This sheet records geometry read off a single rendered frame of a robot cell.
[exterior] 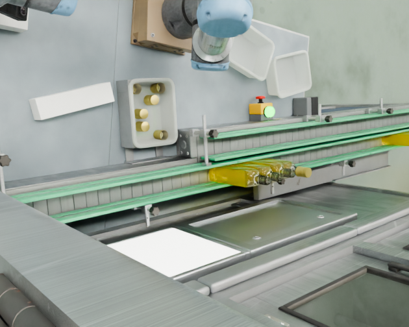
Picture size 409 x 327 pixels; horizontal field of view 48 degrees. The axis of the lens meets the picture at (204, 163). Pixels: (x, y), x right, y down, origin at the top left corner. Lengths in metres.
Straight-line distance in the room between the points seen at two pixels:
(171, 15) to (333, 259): 0.88
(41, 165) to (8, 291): 1.28
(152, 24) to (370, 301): 1.02
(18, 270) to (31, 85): 1.28
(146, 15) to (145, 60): 0.17
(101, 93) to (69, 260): 1.29
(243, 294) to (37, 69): 0.88
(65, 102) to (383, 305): 1.00
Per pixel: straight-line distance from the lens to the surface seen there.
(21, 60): 1.44
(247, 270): 1.08
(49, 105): 1.40
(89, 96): 1.44
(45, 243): 0.21
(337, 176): 2.18
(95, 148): 1.52
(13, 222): 0.25
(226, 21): 0.99
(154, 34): 1.52
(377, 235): 1.42
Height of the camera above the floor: 2.12
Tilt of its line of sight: 51 degrees down
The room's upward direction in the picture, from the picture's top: 98 degrees clockwise
